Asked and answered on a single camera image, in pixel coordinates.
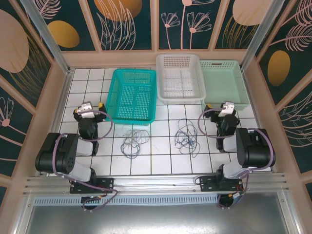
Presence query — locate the steel sheet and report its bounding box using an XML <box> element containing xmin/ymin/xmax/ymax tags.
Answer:
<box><xmin>14</xmin><ymin>204</ymin><xmax>300</xmax><ymax>234</ymax></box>

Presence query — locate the thin white cable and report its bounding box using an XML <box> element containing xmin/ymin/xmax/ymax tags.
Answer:
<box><xmin>123</xmin><ymin>129</ymin><xmax>147</xmax><ymax>152</ymax></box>

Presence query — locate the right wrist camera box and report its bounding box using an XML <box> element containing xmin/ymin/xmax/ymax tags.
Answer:
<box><xmin>218</xmin><ymin>101</ymin><xmax>235</xmax><ymax>118</ymax></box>

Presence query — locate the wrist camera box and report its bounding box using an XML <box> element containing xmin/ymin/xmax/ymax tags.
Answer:
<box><xmin>218</xmin><ymin>101</ymin><xmax>235</xmax><ymax>118</ymax></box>
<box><xmin>80</xmin><ymin>102</ymin><xmax>95</xmax><ymax>118</ymax></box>

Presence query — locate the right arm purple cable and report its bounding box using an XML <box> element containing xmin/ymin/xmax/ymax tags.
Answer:
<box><xmin>197</xmin><ymin>108</ymin><xmax>276</xmax><ymax>210</ymax></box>

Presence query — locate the thin dark purple cable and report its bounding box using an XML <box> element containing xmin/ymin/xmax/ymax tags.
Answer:
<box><xmin>174</xmin><ymin>118</ymin><xmax>201</xmax><ymax>158</ymax></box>
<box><xmin>120</xmin><ymin>129</ymin><xmax>150</xmax><ymax>159</ymax></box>

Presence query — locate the black cable port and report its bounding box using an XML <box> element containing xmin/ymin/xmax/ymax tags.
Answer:
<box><xmin>217</xmin><ymin>192</ymin><xmax>245</xmax><ymax>210</ymax></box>
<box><xmin>81</xmin><ymin>195</ymin><xmax>109</xmax><ymax>212</ymax></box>

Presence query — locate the grey slotted cable duct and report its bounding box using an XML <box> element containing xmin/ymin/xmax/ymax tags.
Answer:
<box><xmin>33</xmin><ymin>195</ymin><xmax>221</xmax><ymax>207</ymax></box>

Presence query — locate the teal plastic basket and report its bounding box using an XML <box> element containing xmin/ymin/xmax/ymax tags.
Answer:
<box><xmin>105</xmin><ymin>69</ymin><xmax>157</xmax><ymax>126</ymax></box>

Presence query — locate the aluminium frame post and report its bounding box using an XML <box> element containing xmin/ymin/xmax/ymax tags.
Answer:
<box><xmin>19</xmin><ymin>0</ymin><xmax>74</xmax><ymax>75</ymax></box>
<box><xmin>240</xmin><ymin>0</ymin><xmax>285</xmax><ymax>71</ymax></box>

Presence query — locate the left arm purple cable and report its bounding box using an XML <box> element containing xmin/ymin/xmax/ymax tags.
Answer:
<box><xmin>52</xmin><ymin>109</ymin><xmax>119</xmax><ymax>212</ymax></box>

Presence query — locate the thin blue cable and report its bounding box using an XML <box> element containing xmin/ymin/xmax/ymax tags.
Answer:
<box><xmin>175</xmin><ymin>129</ymin><xmax>199</xmax><ymax>154</ymax></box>

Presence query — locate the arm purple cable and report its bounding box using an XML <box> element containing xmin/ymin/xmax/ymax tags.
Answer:
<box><xmin>52</xmin><ymin>109</ymin><xmax>119</xmax><ymax>212</ymax></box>
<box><xmin>197</xmin><ymin>108</ymin><xmax>276</xmax><ymax>210</ymax></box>

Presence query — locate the cable pile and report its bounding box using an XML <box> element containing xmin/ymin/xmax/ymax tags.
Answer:
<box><xmin>121</xmin><ymin>136</ymin><xmax>144</xmax><ymax>157</ymax></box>

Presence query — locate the mint green plastic basket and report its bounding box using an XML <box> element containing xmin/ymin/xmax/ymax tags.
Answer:
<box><xmin>199</xmin><ymin>60</ymin><xmax>251</xmax><ymax>112</ymax></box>

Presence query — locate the aluminium mounting rail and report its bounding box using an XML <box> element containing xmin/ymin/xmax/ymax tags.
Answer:
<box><xmin>23</xmin><ymin>173</ymin><xmax>290</xmax><ymax>195</ymax></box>

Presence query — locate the white plastic basket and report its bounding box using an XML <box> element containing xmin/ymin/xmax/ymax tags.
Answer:
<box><xmin>156</xmin><ymin>53</ymin><xmax>207</xmax><ymax>104</ymax></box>

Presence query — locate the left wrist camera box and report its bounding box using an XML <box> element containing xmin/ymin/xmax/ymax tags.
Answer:
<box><xmin>80</xmin><ymin>102</ymin><xmax>95</xmax><ymax>118</ymax></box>

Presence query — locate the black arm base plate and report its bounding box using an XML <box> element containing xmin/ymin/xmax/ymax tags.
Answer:
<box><xmin>199</xmin><ymin>175</ymin><xmax>244</xmax><ymax>193</ymax></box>
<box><xmin>70</xmin><ymin>177</ymin><xmax>115</xmax><ymax>195</ymax></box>

